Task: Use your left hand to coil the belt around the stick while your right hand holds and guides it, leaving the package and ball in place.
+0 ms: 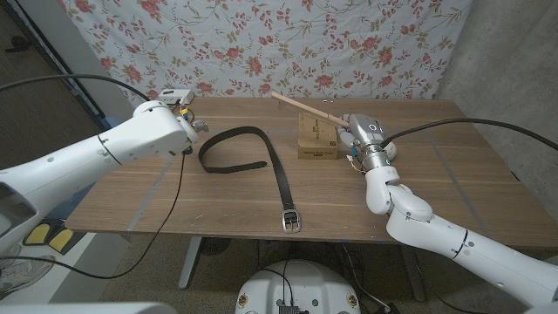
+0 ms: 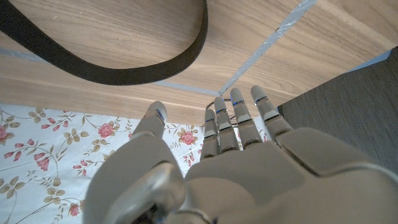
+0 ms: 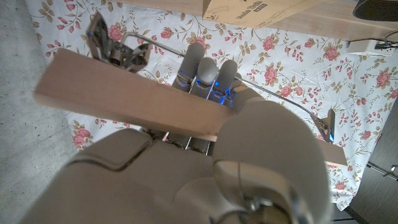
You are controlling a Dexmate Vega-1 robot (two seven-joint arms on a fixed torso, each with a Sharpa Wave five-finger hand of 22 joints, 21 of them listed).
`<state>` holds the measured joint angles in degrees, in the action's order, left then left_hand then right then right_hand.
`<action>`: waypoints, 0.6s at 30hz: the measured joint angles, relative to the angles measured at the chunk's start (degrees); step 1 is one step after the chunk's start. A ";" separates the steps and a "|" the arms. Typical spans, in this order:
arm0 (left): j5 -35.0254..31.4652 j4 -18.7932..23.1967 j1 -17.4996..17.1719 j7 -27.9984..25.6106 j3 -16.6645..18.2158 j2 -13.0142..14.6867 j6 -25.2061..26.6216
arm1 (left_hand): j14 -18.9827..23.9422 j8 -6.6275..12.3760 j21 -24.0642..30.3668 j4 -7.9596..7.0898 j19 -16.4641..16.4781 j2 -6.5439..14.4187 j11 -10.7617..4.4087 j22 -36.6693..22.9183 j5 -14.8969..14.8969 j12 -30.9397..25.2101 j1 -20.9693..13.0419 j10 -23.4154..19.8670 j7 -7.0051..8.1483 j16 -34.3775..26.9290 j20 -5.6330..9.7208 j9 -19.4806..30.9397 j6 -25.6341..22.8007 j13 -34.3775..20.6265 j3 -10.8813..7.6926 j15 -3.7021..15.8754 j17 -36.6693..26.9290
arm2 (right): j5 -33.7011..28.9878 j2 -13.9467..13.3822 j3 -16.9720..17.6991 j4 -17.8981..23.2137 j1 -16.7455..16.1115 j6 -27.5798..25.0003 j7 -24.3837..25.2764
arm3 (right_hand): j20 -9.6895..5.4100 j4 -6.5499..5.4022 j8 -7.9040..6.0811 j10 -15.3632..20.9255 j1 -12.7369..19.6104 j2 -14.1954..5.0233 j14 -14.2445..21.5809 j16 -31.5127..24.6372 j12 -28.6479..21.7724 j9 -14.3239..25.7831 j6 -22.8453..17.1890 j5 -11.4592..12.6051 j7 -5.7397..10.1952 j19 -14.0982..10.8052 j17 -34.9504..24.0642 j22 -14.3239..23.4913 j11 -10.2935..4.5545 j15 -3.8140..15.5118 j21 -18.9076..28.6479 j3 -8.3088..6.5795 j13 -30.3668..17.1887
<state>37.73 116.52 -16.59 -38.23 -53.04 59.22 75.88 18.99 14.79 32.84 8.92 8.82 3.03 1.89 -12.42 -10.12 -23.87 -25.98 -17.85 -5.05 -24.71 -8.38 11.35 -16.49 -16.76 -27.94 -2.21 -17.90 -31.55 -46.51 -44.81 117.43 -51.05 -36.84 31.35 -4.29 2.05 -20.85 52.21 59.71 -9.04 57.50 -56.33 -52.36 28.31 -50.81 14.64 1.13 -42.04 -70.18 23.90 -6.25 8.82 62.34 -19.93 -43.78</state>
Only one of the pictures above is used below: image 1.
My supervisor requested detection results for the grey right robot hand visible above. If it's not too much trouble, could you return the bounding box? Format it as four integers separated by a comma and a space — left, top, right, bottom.
337, 113, 392, 172

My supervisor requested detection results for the wooden stick with metal clips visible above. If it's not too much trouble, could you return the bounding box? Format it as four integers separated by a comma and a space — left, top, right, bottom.
270, 91, 352, 130

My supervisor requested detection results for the black leather belt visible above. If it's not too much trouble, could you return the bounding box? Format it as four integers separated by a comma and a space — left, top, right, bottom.
197, 126, 303, 235

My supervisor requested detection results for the brown cardboard package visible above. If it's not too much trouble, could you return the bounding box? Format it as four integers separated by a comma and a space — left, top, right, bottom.
297, 113, 339, 160

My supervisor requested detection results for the white power box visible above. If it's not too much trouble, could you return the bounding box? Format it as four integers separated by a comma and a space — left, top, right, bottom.
157, 88, 195, 106

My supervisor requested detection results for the floral backdrop cloth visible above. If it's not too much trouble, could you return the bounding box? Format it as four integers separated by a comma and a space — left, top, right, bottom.
58, 0, 474, 121

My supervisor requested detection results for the grey table leg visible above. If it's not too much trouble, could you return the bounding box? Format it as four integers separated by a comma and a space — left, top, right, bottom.
178, 236, 204, 290
398, 243, 426, 302

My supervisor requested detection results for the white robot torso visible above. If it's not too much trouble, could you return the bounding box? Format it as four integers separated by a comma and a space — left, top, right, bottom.
235, 260, 362, 314

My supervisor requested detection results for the black yellow foot pedal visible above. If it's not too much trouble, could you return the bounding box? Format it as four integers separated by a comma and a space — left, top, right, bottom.
22, 220, 86, 256

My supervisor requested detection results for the black door hook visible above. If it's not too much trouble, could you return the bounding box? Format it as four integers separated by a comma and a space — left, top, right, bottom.
4, 35, 32, 54

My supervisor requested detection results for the grey sneaker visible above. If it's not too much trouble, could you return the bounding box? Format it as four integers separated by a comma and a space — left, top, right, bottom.
0, 243, 57, 300

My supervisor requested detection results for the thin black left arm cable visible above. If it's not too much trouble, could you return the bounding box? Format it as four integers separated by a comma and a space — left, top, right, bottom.
0, 150, 187, 280

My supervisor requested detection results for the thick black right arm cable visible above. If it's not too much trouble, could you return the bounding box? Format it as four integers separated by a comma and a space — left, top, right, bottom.
378, 117, 558, 152

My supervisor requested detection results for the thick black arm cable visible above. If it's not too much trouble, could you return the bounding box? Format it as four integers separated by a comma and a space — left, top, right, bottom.
0, 73, 152, 102
378, 117, 558, 152

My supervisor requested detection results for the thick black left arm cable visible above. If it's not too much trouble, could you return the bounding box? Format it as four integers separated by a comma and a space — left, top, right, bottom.
0, 73, 152, 102

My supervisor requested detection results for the white cable under table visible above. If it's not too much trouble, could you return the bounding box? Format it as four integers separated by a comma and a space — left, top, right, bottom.
342, 243, 387, 311

